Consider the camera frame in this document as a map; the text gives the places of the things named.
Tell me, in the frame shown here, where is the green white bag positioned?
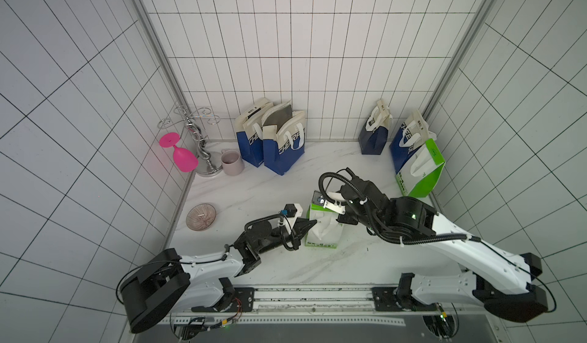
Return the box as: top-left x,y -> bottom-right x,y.
396,139 -> 446,198
305,190 -> 343,249

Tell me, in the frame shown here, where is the blue cheerful bag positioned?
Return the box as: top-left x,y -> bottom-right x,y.
235,98 -> 274,167
261,101 -> 307,176

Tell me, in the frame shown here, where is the blue Cheerful bag front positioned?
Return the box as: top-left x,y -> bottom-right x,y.
235,98 -> 274,167

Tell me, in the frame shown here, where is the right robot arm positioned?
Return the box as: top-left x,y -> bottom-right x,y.
327,176 -> 552,323

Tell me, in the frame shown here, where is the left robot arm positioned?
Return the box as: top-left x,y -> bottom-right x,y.
116,213 -> 317,334

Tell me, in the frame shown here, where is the dark bag behind left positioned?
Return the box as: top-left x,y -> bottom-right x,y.
359,99 -> 393,155

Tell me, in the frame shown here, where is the dark blue bag behind right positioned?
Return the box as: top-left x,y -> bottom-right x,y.
389,110 -> 437,173

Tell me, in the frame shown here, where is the round drain cover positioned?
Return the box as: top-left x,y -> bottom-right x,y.
186,203 -> 216,231

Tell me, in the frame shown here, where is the mauve ceramic mug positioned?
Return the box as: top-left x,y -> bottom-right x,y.
221,149 -> 245,176

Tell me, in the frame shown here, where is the chrome glass holder stand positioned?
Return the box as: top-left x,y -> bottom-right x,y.
157,105 -> 223,177

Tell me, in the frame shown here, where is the pink plastic wine glass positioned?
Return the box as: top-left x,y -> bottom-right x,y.
159,132 -> 199,173

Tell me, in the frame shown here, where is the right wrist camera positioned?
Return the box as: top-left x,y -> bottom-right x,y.
311,191 -> 346,215

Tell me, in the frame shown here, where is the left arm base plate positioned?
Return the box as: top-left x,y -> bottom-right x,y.
191,287 -> 255,313

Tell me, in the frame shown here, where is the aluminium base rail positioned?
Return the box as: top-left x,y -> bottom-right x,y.
127,284 -> 498,317

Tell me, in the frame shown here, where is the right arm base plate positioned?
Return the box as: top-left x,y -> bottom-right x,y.
371,286 -> 437,312

